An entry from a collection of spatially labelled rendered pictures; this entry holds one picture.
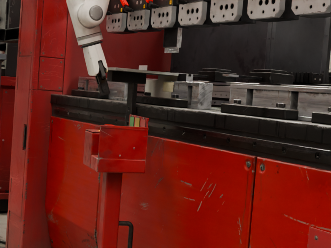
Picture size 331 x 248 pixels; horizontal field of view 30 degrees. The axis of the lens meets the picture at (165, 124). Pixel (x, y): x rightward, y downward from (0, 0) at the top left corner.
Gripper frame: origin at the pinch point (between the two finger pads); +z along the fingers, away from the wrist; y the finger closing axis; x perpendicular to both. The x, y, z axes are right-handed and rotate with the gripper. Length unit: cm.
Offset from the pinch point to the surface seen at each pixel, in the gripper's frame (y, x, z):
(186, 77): -10.1, 33.9, 5.7
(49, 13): -104, 9, -33
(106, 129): 14.6, -6.4, 11.1
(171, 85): -17.0, 29.7, 7.7
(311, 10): 53, 50, -10
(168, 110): 3.1, 19.1, 13.1
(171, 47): -23.3, 35.9, -5.9
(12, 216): -119, -35, 61
